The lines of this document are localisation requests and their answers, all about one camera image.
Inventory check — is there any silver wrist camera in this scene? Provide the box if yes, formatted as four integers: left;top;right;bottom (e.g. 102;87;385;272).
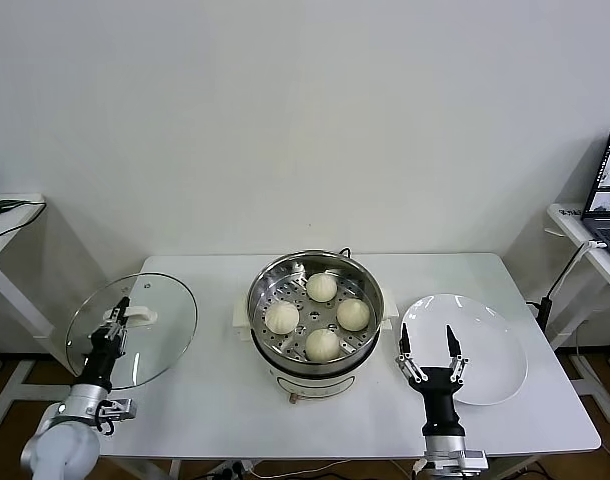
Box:
457;448;490;472
100;397;137;422

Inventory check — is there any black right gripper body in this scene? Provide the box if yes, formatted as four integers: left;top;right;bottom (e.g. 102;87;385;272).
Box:
408;367;465;437

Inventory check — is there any white steamed baozi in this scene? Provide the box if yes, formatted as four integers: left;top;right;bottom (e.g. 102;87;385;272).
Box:
305;272;338;303
264;301;301;335
336;298;371;332
304;328;342;364

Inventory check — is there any perforated steel steamer basket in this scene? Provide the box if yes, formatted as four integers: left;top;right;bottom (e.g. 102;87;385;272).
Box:
246;251;386;366

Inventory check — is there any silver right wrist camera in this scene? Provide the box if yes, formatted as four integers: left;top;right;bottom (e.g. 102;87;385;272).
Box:
457;448;490;472

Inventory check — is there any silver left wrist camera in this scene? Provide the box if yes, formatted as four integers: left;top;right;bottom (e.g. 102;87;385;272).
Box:
100;397;137;422

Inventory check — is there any white electric cooking pot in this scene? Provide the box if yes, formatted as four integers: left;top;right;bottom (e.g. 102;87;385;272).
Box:
232;289;400;405

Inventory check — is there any white side table with adapter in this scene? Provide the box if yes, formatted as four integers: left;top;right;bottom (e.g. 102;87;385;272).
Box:
0;193;86;432

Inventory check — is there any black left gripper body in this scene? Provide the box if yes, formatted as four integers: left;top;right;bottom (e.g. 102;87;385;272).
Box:
78;328;128;392

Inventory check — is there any round white plate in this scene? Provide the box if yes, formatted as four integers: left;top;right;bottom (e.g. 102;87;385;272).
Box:
400;293;530;406

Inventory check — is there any white floor power strip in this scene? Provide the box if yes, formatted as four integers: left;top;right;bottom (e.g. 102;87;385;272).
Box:
204;462;255;480

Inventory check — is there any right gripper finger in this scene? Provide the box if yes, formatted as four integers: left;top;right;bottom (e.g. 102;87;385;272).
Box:
395;322;430;386
444;324;471;386

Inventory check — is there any round glass pot lid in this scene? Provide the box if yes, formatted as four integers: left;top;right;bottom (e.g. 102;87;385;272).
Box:
64;272;199;391

